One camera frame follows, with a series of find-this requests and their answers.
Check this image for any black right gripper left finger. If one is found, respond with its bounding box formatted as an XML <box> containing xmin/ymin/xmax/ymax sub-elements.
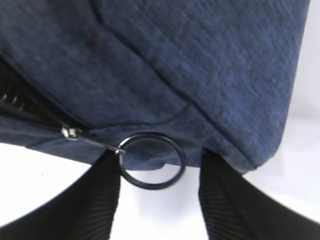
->
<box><xmin>0</xmin><ymin>150</ymin><xmax>121</xmax><ymax>240</ymax></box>

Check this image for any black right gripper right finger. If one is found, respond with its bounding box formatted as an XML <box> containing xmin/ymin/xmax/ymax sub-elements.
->
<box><xmin>198</xmin><ymin>150</ymin><xmax>320</xmax><ymax>240</ymax></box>

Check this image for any navy blue lunch bag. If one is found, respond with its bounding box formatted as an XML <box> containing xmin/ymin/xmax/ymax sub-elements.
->
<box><xmin>0</xmin><ymin>0</ymin><xmax>310</xmax><ymax>174</ymax></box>

